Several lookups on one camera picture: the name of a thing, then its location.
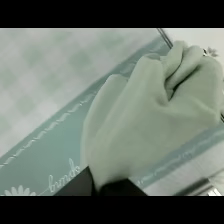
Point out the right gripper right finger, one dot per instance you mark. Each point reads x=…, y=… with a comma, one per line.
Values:
x=120, y=188

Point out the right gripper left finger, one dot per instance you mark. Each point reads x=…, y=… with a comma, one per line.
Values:
x=78, y=185

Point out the pale green garment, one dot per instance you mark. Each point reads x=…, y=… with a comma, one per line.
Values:
x=150, y=113

